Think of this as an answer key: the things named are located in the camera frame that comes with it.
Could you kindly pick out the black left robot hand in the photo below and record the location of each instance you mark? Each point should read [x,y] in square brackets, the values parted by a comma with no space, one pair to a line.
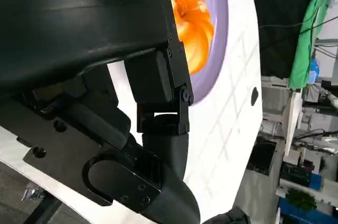
[79,36]

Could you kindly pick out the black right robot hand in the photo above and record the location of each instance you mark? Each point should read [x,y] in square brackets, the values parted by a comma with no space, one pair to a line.
[229,216]

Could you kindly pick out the orange and white bread roll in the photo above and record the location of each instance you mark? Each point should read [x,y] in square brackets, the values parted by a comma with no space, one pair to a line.
[194,23]

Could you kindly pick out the black box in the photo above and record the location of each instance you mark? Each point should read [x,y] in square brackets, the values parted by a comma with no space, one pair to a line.
[261,158]

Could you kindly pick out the green plant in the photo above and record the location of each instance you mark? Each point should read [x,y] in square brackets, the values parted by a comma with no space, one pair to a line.
[301,199]

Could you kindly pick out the blue bin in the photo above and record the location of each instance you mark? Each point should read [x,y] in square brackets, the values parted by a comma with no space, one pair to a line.
[306,214]

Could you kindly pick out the white pipe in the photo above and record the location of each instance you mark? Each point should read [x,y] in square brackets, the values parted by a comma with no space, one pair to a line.
[311,191]

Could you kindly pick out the white desk panel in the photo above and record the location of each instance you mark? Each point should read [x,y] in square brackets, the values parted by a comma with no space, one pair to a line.
[291,123]

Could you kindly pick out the lilac plate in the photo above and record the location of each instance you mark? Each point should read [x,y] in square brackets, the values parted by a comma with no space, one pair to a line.
[220,23]

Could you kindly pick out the blue bottle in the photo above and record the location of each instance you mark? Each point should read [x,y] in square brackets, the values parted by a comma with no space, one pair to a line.
[314,69]

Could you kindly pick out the black table leg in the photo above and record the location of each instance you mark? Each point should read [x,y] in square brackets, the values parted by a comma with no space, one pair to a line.
[42,210]

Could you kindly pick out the green cloth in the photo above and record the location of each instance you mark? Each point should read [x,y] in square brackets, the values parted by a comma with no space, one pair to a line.
[306,44]

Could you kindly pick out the black curtain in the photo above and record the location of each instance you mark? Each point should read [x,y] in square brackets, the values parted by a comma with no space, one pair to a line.
[280,23]

